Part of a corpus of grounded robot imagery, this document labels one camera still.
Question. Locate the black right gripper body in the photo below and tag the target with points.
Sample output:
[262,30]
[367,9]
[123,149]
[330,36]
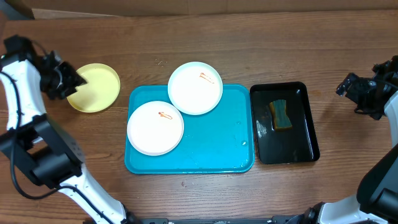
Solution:
[352,89]

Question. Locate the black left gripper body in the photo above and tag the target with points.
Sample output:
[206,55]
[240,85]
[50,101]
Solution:
[55,83]

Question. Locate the yellow plate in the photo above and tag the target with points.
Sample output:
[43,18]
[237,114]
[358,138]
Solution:
[100,92]

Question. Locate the green yellow sponge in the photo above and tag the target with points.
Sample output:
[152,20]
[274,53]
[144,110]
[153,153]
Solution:
[280,119]

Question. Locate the white plate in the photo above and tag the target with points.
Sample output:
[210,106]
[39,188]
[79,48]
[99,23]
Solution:
[195,88]
[155,128]

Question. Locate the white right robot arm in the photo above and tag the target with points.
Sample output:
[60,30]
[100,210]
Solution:
[376,197]

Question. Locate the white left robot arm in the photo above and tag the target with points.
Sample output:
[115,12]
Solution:
[36,145]

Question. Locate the black water tray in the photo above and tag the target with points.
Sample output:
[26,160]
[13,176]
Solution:
[298,144]

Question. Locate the blue plastic tray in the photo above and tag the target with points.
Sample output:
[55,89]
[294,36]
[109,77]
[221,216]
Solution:
[220,141]

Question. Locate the brown cardboard backdrop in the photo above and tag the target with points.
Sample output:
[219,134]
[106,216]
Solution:
[30,9]

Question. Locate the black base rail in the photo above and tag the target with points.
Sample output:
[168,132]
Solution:
[278,219]

